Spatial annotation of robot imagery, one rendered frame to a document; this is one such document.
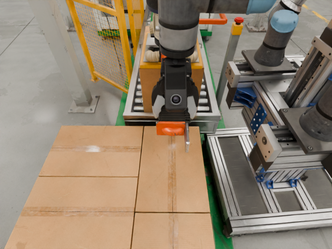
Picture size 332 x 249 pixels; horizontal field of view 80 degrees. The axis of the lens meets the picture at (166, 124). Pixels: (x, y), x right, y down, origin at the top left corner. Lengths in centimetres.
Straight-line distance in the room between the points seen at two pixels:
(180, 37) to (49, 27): 176
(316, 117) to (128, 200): 95
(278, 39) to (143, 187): 104
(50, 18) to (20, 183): 141
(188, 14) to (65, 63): 191
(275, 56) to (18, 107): 266
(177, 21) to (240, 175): 145
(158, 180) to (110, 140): 44
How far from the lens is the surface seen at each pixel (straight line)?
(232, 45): 181
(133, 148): 133
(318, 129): 92
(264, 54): 122
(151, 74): 129
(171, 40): 39
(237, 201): 160
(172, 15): 38
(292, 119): 96
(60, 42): 211
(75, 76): 227
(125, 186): 121
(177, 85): 41
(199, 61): 99
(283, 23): 116
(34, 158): 228
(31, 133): 252
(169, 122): 50
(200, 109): 158
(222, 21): 111
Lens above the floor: 163
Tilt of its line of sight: 49 degrees down
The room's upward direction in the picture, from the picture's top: straight up
